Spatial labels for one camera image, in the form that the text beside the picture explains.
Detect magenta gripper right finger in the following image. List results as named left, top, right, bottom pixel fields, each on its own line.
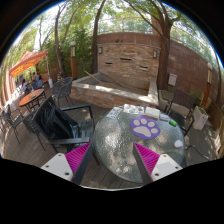
left=133, top=143, right=182, bottom=185

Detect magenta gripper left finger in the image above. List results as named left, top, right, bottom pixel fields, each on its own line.
left=42, top=142, right=92, bottom=185

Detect white computer mouse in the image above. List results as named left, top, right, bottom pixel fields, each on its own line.
left=174, top=140, right=183, bottom=148

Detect black chair with bag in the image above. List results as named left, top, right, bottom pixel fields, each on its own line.
left=33, top=96, right=95, bottom=152

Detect round glass patio table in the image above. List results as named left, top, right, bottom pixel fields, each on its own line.
left=94, top=106, right=185, bottom=183

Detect purple paw print mousepad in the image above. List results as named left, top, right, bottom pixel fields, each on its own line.
left=130, top=116, right=160, bottom=140

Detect black backpack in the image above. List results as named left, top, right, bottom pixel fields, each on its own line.
left=40, top=105, right=77, bottom=140

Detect green small object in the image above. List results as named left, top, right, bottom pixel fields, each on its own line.
left=169, top=119, right=177, bottom=127

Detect small white box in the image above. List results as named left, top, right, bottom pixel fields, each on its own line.
left=160, top=114, right=170, bottom=122

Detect white book stack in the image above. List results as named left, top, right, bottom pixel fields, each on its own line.
left=144, top=107, right=160, bottom=119

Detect papers with pictures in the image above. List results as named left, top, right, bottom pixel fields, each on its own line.
left=123, top=104, right=145, bottom=115

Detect magazine on table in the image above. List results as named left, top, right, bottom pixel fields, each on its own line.
left=106, top=107, right=122, bottom=119

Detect dark chair behind table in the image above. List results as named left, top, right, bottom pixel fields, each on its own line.
left=164, top=89, right=195, bottom=136

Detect white bag on ground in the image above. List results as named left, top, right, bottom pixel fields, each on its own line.
left=193, top=106, right=208, bottom=130

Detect grey chair far left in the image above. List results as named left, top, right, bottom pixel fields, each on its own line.
left=2, top=106, right=24, bottom=137

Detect round wooden table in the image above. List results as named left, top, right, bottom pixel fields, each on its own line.
left=19, top=89, right=46, bottom=111

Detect black metal chair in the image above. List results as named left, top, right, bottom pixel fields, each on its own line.
left=52, top=77, right=73, bottom=102

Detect stone fountain basin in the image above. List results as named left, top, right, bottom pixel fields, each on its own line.
left=72, top=73, right=159, bottom=108

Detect orange patio umbrella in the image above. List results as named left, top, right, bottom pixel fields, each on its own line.
left=9, top=51, right=47, bottom=77

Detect wooden lamp post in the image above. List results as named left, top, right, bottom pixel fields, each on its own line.
left=70, top=40, right=77, bottom=80

